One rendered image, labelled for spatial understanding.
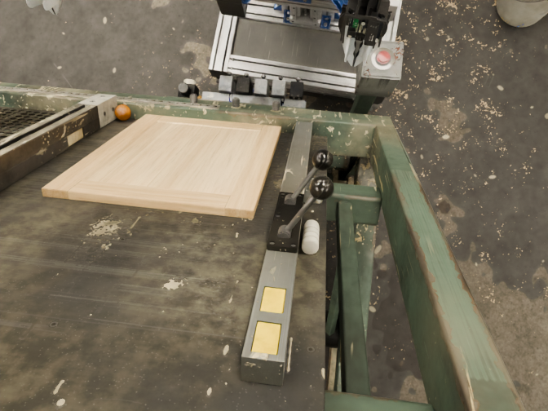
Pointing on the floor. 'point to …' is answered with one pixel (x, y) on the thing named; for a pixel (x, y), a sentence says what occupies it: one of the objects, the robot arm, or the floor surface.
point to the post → (362, 104)
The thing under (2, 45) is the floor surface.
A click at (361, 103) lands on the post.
